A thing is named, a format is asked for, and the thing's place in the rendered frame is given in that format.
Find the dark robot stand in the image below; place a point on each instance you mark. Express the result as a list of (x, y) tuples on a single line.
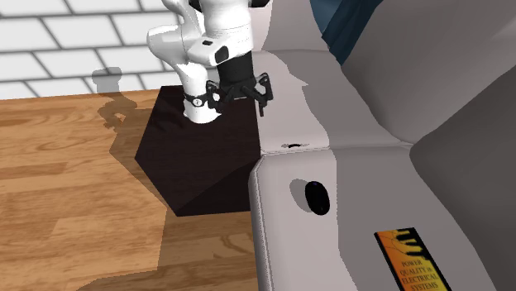
[(193, 161)]

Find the black computer mouse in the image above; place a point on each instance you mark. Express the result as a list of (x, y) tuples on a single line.
[(317, 198)]

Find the orange and black book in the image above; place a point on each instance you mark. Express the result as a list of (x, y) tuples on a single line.
[(417, 264)]

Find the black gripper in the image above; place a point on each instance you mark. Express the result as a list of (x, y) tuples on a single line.
[(236, 70)]

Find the dark blue cushion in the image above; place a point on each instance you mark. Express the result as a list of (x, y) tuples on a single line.
[(344, 24)]

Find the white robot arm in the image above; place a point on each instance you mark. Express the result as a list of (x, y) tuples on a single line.
[(219, 24)]

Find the small black flat object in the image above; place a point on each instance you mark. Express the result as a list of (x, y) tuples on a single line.
[(294, 145)]

